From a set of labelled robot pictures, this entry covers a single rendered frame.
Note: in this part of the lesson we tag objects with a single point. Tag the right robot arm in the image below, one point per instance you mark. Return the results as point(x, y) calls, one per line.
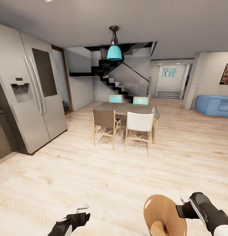
point(198, 206)

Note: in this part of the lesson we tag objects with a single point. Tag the stairs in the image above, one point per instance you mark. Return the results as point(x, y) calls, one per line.
point(92, 61)

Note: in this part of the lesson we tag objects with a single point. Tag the fixed window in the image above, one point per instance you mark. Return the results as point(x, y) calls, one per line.
point(60, 63)

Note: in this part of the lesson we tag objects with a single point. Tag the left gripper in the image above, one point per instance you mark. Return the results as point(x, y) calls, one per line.
point(80, 218)

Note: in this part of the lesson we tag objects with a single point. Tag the trash can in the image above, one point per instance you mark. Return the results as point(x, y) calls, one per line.
point(161, 217)

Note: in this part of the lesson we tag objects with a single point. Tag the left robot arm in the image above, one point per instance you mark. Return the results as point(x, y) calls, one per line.
point(65, 226)

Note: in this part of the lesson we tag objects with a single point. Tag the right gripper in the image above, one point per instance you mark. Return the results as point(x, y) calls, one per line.
point(184, 212)

